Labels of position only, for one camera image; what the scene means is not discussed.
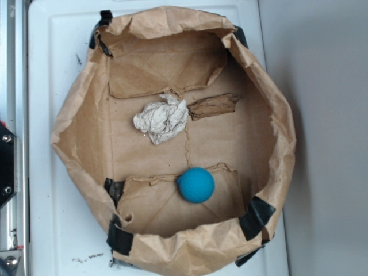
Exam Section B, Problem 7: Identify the crumpled white paper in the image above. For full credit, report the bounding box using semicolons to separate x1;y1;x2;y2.
133;94;189;145

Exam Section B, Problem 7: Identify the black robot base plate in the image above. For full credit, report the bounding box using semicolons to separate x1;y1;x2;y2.
0;121;17;209

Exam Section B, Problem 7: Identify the brown wood piece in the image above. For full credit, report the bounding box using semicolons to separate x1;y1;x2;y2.
187;93;242;121

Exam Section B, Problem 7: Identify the white plastic board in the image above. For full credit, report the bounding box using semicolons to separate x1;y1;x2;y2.
28;1;275;275

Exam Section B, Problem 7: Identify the brown paper bag tray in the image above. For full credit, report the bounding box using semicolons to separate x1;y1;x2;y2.
51;6;296;275

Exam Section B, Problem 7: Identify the blue ball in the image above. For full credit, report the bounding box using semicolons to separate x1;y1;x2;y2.
177;167;215;204

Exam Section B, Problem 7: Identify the aluminium rail frame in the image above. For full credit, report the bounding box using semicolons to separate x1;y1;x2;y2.
1;1;31;275

